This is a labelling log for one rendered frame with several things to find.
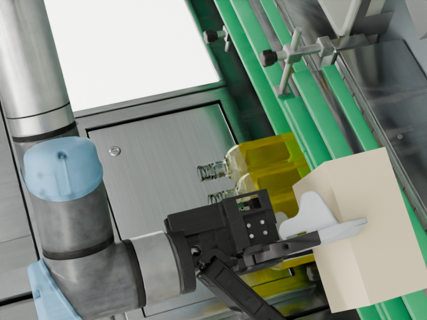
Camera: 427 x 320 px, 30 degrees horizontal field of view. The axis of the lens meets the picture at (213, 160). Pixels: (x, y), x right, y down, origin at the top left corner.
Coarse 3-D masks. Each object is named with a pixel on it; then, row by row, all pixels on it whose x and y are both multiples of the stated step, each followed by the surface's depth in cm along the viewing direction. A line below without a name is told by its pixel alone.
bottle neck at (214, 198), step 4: (216, 192) 135; (220, 192) 135; (224, 192) 135; (228, 192) 135; (232, 192) 135; (236, 192) 135; (208, 196) 135; (212, 196) 134; (216, 196) 134; (220, 196) 134; (224, 196) 134; (228, 196) 134; (232, 196) 134; (208, 200) 136; (212, 200) 134; (216, 200) 134; (220, 200) 134; (236, 200) 135
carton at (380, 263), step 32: (352, 160) 88; (384, 160) 88; (320, 192) 90; (352, 192) 87; (384, 192) 87; (384, 224) 86; (320, 256) 94; (352, 256) 85; (384, 256) 85; (416, 256) 86; (352, 288) 87; (384, 288) 84; (416, 288) 85
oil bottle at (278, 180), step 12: (264, 168) 137; (276, 168) 137; (288, 168) 137; (300, 168) 137; (240, 180) 135; (252, 180) 135; (264, 180) 135; (276, 180) 135; (288, 180) 136; (240, 192) 135; (276, 192) 134
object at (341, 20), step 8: (320, 0) 146; (328, 0) 146; (336, 0) 146; (344, 0) 146; (352, 0) 135; (328, 8) 145; (336, 8) 145; (344, 8) 145; (352, 8) 135; (328, 16) 145; (336, 16) 144; (344, 16) 144; (352, 16) 137; (336, 24) 143; (344, 24) 139; (336, 32) 143; (344, 32) 140
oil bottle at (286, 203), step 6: (288, 192) 135; (270, 198) 133; (276, 198) 133; (282, 198) 133; (288, 198) 133; (294, 198) 134; (276, 204) 133; (282, 204) 133; (288, 204) 133; (294, 204) 133; (276, 210) 132; (282, 210) 132; (288, 210) 132; (294, 210) 132; (288, 216) 132; (294, 216) 132
